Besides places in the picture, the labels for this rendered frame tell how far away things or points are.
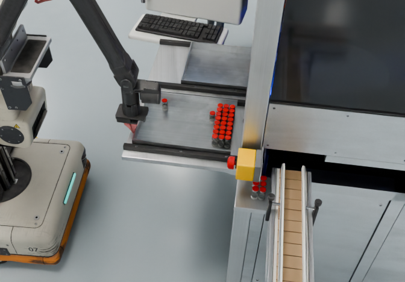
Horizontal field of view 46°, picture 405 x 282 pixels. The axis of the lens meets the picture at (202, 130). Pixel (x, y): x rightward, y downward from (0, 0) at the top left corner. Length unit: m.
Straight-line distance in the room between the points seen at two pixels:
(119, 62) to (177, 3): 1.00
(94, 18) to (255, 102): 0.51
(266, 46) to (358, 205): 0.72
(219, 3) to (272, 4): 1.19
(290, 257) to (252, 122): 0.40
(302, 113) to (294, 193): 0.27
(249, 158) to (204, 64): 0.67
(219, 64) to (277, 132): 0.64
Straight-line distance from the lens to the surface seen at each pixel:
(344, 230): 1.84
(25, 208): 2.36
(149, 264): 2.40
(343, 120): 1.40
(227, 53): 2.06
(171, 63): 2.00
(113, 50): 1.44
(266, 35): 1.21
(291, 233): 1.41
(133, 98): 1.55
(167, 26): 2.32
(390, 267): 2.07
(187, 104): 1.81
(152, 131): 1.71
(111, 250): 2.47
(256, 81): 1.30
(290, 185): 1.51
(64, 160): 2.49
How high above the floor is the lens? 2.10
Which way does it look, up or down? 46 degrees down
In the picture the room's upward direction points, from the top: 1 degrees clockwise
